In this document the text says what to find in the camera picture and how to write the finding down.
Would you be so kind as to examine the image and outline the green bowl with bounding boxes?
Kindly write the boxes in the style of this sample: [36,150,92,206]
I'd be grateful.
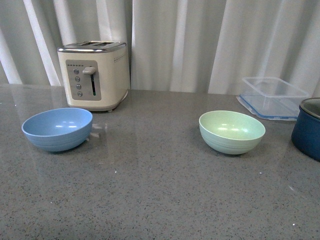
[198,110,266,155]

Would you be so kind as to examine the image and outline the blue-rimmed container lid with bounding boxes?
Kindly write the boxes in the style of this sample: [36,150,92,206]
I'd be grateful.
[236,95,300,121]

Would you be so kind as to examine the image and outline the blue bowl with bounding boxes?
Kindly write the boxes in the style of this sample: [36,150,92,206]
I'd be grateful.
[21,107,93,152]

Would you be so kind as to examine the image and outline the clear plastic food container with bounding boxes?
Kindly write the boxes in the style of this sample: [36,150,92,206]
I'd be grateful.
[239,77,310,108]

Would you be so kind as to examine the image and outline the dark blue pot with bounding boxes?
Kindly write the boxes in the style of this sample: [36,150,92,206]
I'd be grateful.
[291,97,320,161]

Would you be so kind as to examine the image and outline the cream two-slot toaster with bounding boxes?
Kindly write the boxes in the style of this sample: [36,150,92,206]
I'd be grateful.
[57,40,130,112]

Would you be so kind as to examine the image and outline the white curtain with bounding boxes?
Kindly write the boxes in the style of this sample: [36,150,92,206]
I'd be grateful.
[0,0,320,97]

